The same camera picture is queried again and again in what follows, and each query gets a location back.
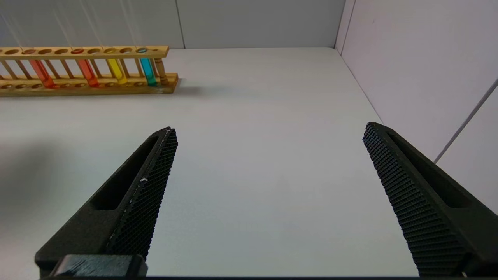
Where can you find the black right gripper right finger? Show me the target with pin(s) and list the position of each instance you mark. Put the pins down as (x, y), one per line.
(420, 206)

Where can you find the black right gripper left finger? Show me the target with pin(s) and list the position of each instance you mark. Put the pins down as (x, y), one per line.
(136, 210)

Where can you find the wooden test tube rack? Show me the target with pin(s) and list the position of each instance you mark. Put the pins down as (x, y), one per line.
(97, 90)

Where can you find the blue pigment test tube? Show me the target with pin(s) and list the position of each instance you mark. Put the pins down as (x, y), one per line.
(148, 72)

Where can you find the yellow pigment test tube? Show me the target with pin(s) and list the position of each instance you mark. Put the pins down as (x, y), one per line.
(116, 72)

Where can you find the orange pigment test tube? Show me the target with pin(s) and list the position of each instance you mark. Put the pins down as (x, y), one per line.
(42, 74)
(87, 73)

